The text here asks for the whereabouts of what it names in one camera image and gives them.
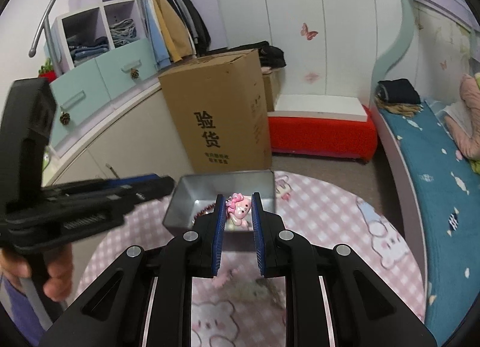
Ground small cardboard box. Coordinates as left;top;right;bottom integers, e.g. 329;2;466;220
263;70;281;112

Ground folded dark clothes pile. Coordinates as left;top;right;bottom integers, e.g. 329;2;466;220
375;78;422;118

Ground red strawberry plush toy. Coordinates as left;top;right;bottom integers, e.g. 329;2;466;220
38;58;57;83

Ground pink and green quilt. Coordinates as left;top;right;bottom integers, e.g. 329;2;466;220
445;73;479;174

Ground hanging clothes row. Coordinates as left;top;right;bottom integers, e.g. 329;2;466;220
137;0;212;70

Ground person's left hand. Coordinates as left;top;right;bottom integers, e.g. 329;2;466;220
1;244;74;302

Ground white wardrobe with butterflies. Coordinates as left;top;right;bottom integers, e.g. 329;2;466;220
218;0;402;103

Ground grey metal handrail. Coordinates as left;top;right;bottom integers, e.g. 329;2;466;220
28;0;57;58

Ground red bench with white top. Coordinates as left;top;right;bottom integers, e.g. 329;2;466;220
268;95;378;163

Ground beige lower cabinet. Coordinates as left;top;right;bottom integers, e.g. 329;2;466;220
42;83;193;186

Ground black clothes heap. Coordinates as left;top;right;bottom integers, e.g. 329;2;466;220
229;41;287;68

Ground pink checked tablecloth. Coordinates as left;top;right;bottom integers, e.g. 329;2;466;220
67;175;436;346

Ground large cardboard box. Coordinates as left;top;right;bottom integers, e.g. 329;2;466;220
160;50;272;173

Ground silver metal tin box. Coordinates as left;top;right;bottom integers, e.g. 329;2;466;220
162;169;278;238

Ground dark red bead bracelet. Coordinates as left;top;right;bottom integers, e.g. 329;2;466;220
193;202;218;222

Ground lilac staircase shelf unit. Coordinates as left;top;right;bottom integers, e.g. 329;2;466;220
46;0;227;152

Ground teal patterned bed mattress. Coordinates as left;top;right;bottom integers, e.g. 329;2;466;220
372;103;479;346

